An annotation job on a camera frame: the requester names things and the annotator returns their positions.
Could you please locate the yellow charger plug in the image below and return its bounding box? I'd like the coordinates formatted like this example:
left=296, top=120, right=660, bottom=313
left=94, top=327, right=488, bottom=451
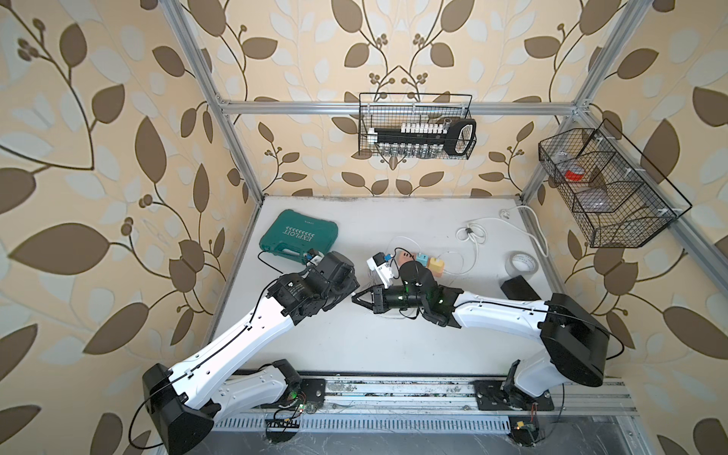
left=427, top=257, right=446, bottom=277

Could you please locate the red object in basket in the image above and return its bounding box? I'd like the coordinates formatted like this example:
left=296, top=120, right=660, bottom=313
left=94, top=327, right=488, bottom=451
left=563, top=164, right=586, bottom=183

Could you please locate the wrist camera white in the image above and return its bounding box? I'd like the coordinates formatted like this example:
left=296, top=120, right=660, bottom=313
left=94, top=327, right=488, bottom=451
left=367, top=252, right=397, bottom=289
left=304, top=253, right=323, bottom=267

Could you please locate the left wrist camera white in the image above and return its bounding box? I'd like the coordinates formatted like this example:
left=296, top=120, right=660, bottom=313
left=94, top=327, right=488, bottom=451
left=304, top=253, right=323, bottom=267

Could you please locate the black box on table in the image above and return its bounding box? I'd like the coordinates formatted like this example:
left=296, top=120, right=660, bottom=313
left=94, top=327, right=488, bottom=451
left=500, top=276, right=541, bottom=301

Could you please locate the pink power strip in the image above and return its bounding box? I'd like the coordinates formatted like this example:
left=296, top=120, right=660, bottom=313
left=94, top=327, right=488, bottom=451
left=396, top=250, right=416, bottom=267

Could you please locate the black socket set rail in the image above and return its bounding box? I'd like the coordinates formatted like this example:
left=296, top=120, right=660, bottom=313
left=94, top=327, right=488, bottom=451
left=363, top=119, right=477, bottom=159

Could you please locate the white tape roll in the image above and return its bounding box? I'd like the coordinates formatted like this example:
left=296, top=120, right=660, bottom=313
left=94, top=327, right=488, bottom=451
left=507, top=251, right=540, bottom=277

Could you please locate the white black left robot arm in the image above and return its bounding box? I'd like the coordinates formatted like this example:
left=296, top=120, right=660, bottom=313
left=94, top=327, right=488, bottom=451
left=138, top=251, right=358, bottom=454

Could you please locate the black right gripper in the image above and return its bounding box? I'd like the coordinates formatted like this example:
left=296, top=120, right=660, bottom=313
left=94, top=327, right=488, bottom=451
left=351, top=281, right=428, bottom=312

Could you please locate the green plastic tool case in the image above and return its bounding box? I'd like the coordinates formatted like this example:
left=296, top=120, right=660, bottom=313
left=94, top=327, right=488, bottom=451
left=259, top=210, right=339, bottom=264

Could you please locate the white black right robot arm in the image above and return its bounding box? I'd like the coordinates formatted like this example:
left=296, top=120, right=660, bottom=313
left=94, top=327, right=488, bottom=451
left=352, top=261, right=613, bottom=408

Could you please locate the black wire basket back wall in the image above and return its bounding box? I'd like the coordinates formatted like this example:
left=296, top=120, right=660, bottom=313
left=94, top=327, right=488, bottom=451
left=358, top=92, right=477, bottom=160

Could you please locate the black wire basket wall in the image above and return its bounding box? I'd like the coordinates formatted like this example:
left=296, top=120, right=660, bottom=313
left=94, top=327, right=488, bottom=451
left=358, top=92, right=477, bottom=160
left=538, top=119, right=693, bottom=248

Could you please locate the white power strip cord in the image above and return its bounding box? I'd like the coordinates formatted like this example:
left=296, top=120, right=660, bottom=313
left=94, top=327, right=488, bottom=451
left=454, top=204, right=550, bottom=258

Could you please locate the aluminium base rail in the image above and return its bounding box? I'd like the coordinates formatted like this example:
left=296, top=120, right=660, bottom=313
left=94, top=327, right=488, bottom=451
left=214, top=375, right=642, bottom=437

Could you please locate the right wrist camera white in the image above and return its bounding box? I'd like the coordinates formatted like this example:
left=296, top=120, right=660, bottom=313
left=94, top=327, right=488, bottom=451
left=367, top=252, right=397, bottom=289

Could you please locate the black wire basket right wall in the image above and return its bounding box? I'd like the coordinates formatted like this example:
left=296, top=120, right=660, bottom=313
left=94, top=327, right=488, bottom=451
left=538, top=119, right=693, bottom=248

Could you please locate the teal charger plug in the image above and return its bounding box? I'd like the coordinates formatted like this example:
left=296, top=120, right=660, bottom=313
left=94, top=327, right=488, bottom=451
left=415, top=253, right=430, bottom=267

